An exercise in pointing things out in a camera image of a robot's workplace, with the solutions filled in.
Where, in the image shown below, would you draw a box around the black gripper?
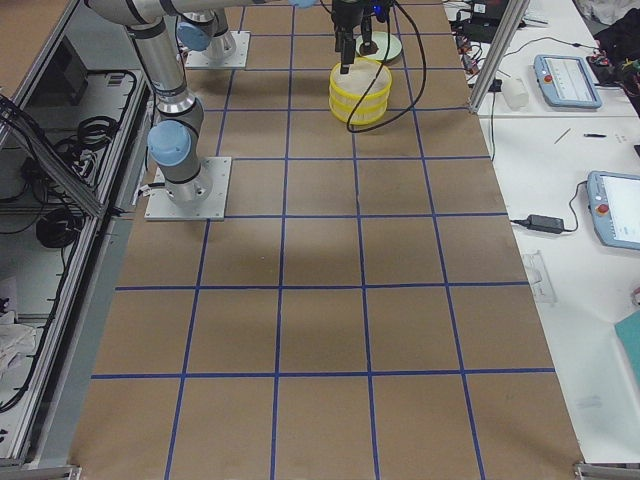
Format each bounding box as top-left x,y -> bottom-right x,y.
331,0 -> 373,75

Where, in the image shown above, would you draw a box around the dark red bun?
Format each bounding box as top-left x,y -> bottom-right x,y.
359,41 -> 379,56

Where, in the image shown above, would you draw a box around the yellow steamer top layer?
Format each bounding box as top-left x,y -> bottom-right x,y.
329,58 -> 393,103

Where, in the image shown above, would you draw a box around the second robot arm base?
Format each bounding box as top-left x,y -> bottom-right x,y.
177,8 -> 229,51

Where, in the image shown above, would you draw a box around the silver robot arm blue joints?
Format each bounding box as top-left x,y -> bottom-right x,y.
82,0 -> 321,202

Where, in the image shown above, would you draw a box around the light green round plate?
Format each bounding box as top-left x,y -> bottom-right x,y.
356,31 -> 403,62

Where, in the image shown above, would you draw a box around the white plastic bottle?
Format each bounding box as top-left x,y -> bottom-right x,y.
502,77 -> 529,110

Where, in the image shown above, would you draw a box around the upper blue teach pendant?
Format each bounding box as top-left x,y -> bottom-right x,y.
533,55 -> 602,109

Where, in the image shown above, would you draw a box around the blue teach pendant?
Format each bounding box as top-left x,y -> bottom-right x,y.
533,55 -> 602,109
586,171 -> 639,250

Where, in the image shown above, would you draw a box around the black power adapter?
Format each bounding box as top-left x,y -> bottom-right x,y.
512,214 -> 565,234

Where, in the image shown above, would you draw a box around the lower blue teach pendant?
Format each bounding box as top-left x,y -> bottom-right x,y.
586,171 -> 639,250

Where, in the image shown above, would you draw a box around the clear plastic holder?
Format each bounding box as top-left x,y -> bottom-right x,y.
521,251 -> 557,305

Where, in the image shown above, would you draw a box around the teal folder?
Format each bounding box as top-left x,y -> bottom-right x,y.
615,311 -> 640,378

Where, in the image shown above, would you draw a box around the white crumpled cloth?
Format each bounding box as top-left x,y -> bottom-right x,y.
0,277 -> 37,386

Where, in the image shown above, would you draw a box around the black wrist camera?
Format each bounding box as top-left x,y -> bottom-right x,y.
371,0 -> 394,23

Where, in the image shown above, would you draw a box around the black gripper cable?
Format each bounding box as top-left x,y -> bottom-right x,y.
345,0 -> 427,134

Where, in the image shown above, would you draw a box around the aluminium frame post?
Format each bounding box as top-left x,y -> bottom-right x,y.
469,0 -> 529,113

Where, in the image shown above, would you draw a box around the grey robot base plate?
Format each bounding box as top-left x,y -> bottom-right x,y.
145,157 -> 232,221

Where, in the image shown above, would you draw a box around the aluminium side rail frame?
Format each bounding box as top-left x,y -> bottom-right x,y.
1,1 -> 152,474

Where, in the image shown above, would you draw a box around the black coiled cables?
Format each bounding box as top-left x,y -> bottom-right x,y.
0,67 -> 141,251

